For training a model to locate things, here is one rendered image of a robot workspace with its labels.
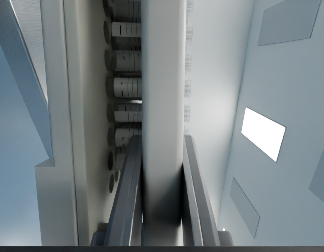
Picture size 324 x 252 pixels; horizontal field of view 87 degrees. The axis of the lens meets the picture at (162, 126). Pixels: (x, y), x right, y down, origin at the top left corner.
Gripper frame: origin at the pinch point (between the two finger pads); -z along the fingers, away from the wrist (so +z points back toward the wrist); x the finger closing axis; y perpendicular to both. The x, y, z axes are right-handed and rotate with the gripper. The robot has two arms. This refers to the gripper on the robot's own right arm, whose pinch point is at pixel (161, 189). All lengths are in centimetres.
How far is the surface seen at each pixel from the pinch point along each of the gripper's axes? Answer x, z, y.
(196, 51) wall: -73, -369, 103
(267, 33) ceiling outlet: -179, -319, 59
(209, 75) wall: -104, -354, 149
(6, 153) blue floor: 105, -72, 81
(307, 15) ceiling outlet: -181, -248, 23
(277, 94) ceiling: -181, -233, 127
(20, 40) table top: 18.7, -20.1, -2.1
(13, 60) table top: 20.7, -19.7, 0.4
